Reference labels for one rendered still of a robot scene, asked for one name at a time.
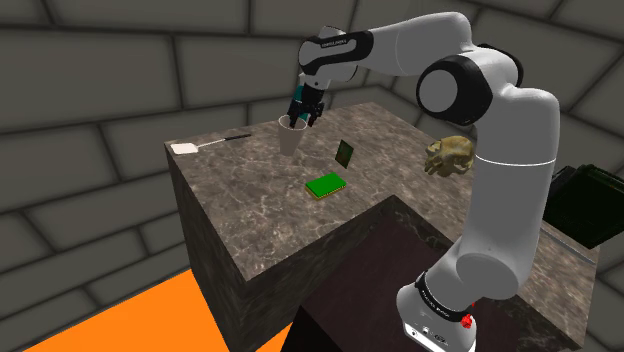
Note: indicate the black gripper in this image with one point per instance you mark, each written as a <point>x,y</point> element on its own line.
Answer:
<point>306,101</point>

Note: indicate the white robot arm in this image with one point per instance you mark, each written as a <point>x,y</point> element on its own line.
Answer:
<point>507,161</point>

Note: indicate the beige cup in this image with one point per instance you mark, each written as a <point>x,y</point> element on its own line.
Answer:
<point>291,141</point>

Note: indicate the dark green flat card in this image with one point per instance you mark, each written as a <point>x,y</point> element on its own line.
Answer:
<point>344,154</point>

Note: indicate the green and yellow sponge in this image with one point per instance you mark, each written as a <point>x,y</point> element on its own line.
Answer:
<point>325,186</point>

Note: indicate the beige skull figure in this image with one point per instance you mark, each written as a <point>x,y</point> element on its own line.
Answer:
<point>448,156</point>

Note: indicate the dark robot stand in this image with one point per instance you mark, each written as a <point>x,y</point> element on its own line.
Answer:
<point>370,282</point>

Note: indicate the dark green crate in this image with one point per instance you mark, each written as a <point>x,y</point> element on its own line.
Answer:
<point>585,209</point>

